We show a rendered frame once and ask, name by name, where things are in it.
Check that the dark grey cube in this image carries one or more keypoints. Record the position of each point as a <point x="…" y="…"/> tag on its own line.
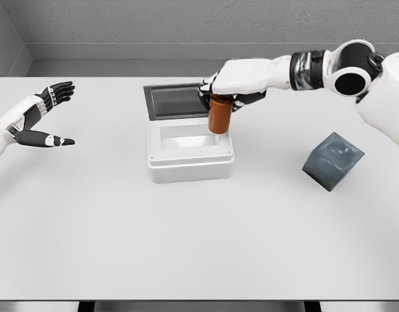
<point x="332" y="161"/>

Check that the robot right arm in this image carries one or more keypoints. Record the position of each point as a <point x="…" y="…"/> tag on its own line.
<point x="345" y="74"/>

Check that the dark grey box lid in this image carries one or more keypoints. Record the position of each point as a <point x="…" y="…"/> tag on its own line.
<point x="176" y="101"/>

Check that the brown cylindrical bottle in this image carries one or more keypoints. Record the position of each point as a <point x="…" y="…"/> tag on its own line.
<point x="219" y="113"/>

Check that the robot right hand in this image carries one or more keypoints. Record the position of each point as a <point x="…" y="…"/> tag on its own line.
<point x="241" y="76"/>

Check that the white open box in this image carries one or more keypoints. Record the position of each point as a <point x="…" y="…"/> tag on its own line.
<point x="189" y="151"/>

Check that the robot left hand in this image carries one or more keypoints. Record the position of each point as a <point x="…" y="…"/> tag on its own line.
<point x="30" y="112"/>

